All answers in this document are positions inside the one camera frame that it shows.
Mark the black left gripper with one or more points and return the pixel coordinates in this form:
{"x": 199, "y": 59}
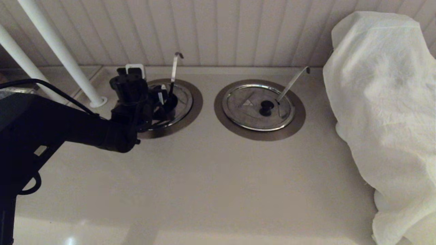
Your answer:
{"x": 148, "y": 112}

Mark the round steel lid black knob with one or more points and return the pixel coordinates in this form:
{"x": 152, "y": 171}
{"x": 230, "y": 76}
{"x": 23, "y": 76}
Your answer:
{"x": 184, "y": 102}
{"x": 245, "y": 115}

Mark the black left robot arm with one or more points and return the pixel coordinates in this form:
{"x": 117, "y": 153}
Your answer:
{"x": 51, "y": 122}

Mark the white round pole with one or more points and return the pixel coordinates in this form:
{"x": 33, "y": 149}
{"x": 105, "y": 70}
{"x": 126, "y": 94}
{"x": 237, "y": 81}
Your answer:
{"x": 20, "y": 58}
{"x": 58, "y": 47}

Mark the white draped cloth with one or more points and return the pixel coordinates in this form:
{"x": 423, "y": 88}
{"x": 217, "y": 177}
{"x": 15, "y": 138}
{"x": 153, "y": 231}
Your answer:
{"x": 385, "y": 102}

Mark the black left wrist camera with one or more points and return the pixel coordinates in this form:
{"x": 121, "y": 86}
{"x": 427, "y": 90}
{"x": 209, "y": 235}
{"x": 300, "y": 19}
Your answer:
{"x": 129, "y": 88}

